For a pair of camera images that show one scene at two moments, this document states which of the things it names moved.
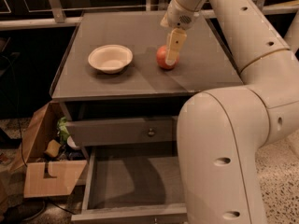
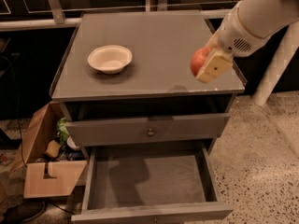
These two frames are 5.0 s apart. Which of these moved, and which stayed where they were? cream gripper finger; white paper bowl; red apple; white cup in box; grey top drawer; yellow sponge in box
Moved: cream gripper finger; red apple
Stayed: white cup in box; yellow sponge in box; grey top drawer; white paper bowl
